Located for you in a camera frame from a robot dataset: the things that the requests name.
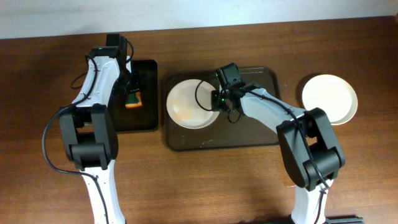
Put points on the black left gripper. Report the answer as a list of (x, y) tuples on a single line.
[(132, 86)]

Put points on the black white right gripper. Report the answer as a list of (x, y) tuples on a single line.
[(214, 101)]

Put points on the white plate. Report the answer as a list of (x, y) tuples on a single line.
[(344, 108), (321, 90), (187, 102)]

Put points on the green orange sponge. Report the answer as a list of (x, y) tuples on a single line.
[(133, 100)]

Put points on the white plate back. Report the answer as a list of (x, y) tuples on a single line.
[(321, 90)]

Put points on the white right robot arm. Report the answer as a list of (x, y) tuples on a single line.
[(311, 153)]

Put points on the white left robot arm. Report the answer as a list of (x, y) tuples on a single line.
[(88, 133)]

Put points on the large brown tray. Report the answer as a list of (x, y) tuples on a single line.
[(228, 130)]

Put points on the small black tray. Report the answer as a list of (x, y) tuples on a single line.
[(145, 117)]

